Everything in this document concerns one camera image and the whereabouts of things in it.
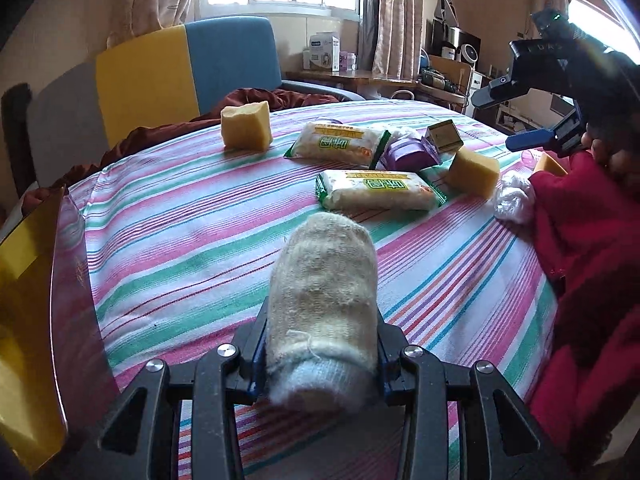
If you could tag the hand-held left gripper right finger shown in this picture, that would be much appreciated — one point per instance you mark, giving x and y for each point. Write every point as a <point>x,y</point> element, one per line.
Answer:
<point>382,375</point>

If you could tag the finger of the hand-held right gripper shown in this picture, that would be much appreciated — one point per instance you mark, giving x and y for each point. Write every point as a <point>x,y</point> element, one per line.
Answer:
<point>497,92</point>
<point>530,139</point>

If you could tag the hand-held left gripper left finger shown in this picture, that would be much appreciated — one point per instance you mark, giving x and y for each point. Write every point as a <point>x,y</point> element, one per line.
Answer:
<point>258,362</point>

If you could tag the small green gold carton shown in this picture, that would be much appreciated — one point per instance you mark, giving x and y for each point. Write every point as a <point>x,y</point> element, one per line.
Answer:
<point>444,135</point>

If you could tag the purple snack packet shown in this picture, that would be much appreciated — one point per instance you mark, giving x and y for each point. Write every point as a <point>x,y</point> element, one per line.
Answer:
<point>431,152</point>
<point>402,155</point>

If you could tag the beige sock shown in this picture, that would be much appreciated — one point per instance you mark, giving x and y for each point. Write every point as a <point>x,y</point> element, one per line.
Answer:
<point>320,285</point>

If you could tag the yellow sponge block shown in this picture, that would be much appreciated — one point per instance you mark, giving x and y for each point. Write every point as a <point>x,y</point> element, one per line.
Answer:
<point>472,170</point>
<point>246,125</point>

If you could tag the gold cardboard box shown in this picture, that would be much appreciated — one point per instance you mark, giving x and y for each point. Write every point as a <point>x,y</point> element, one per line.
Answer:
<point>30,285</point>

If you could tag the person's right hand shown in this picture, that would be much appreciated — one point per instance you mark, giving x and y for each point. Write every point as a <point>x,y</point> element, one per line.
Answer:
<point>622,157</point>

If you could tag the pink plastic cup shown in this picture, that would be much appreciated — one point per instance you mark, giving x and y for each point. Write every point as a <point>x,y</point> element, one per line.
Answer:
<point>529,159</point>

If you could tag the orange sponge block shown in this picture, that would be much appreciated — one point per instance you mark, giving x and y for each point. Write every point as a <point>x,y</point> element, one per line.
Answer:
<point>549,165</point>

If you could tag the side window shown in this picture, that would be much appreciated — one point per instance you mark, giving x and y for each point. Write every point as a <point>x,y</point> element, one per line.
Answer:
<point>600,20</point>

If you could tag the black kitchen appliance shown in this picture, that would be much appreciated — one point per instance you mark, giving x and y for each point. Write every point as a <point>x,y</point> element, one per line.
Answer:
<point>450,35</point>

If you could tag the red clothing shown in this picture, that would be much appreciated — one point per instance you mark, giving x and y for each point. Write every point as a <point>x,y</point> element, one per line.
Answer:
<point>590,260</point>

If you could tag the purple lidded jar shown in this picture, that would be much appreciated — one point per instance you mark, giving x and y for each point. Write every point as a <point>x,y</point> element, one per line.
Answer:
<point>348,61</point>

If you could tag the white green noodle packet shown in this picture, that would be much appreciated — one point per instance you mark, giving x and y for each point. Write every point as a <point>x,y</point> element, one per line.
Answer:
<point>375,189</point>
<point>335,144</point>

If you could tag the striped bed sheet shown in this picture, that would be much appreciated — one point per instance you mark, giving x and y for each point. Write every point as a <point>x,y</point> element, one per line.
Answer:
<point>200,210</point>

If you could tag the white carton box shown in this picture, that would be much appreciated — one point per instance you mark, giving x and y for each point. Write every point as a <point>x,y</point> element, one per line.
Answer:
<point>322,52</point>

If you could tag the brown blanket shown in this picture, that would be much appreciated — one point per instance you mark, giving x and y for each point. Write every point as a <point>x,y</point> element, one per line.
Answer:
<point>145,140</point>

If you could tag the grey yellow blue headboard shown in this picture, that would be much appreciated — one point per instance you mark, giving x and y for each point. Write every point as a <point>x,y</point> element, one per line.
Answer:
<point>150,80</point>

